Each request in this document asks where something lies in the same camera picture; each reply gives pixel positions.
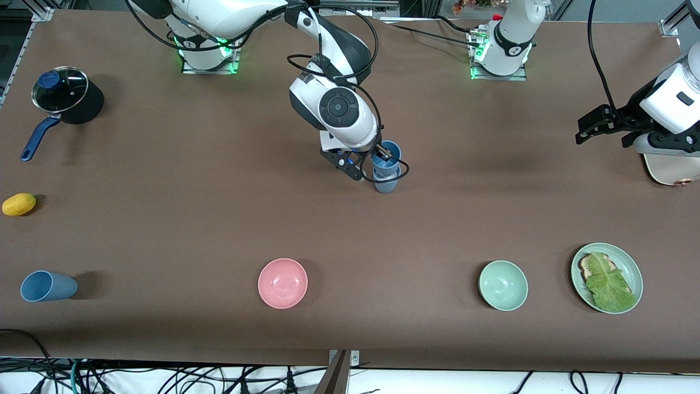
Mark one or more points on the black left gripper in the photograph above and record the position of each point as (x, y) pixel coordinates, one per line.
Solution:
(630, 116)

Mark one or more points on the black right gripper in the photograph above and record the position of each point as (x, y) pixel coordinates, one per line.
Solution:
(379, 155)

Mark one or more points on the blue cup with tissue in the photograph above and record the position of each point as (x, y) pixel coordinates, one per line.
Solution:
(386, 186)

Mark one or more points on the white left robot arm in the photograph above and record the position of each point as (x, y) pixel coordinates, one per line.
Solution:
(511, 33)

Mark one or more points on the toast slice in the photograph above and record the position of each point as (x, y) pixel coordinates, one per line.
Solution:
(585, 268)

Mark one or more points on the green plate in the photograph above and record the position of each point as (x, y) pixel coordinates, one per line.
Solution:
(634, 271)

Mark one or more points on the pink bowl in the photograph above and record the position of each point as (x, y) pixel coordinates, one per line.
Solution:
(283, 283)

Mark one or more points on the grey background device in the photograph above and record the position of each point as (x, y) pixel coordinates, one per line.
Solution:
(377, 6)

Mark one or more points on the green lettuce leaf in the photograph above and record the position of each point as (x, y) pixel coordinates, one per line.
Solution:
(610, 284)

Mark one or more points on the colourful background objects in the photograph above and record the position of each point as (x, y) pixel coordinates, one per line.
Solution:
(470, 5)

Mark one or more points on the green bowl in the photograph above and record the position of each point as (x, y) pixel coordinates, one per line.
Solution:
(503, 285)

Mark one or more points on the dark beam under table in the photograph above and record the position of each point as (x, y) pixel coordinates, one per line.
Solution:
(334, 377)

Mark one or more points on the glass lid with blue knob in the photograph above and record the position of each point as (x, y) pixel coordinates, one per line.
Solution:
(60, 89)

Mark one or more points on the yellow lemon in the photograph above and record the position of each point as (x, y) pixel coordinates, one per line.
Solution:
(19, 204)

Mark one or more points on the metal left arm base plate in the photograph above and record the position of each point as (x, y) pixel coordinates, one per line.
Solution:
(519, 76)

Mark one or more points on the aluminium frame profile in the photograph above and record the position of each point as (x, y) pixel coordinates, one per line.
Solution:
(670, 26)
(22, 52)

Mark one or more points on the silver table bracket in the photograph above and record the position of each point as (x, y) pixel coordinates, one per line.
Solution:
(354, 358)

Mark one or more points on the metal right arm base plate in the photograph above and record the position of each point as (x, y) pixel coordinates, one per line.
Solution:
(188, 68)

